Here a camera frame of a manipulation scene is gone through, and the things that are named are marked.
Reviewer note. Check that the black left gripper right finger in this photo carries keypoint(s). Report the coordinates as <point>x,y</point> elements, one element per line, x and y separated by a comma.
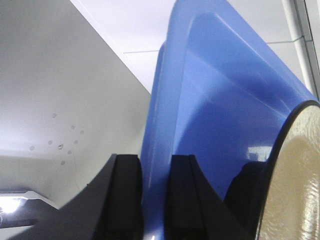
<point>193,210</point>

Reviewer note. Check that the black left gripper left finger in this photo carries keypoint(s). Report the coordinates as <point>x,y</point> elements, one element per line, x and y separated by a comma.
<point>108,208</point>

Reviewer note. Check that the blue plastic tray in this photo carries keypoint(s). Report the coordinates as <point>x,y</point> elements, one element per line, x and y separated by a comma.
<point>221,94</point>

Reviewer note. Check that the beige plate with black rim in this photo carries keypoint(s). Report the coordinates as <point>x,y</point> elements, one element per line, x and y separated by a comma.
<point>289,203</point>

